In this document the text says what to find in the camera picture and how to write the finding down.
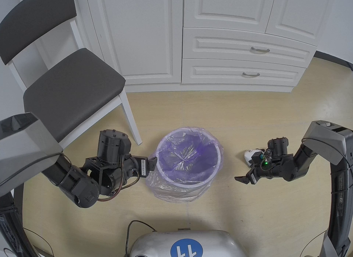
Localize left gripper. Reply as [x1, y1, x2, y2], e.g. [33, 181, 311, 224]
[127, 155, 151, 180]

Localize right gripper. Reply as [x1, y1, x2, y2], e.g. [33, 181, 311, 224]
[234, 167, 277, 186]

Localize white paper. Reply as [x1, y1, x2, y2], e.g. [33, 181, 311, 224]
[244, 148, 266, 167]

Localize purple plastic bag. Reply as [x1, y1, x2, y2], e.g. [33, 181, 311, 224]
[146, 126, 225, 204]

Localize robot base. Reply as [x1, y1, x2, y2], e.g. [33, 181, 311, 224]
[132, 230, 247, 257]

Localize pale grey trash bin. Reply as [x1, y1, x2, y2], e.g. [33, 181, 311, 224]
[156, 128, 223, 200]

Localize white wardrobe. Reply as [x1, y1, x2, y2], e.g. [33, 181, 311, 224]
[69, 0, 335, 94]

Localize white chair dark grey cushions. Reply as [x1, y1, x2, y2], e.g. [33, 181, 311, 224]
[0, 0, 142, 151]

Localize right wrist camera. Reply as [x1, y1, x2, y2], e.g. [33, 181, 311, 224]
[250, 151, 270, 166]

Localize thin black cable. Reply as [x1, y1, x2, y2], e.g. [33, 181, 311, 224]
[23, 227, 56, 257]
[302, 230, 329, 257]

